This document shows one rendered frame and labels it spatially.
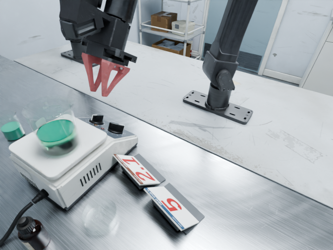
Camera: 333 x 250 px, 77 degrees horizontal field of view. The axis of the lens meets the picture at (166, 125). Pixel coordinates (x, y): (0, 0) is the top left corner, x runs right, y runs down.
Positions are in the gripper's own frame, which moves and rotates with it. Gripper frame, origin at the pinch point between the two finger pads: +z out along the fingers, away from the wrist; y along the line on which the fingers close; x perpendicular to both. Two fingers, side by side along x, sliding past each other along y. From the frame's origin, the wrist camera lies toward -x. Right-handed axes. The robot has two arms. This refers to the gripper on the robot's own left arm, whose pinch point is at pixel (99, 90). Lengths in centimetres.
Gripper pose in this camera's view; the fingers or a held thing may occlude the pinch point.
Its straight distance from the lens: 47.6
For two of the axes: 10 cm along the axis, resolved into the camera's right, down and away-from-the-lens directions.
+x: 4.5, -0.6, 8.9
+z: -3.1, 9.3, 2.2
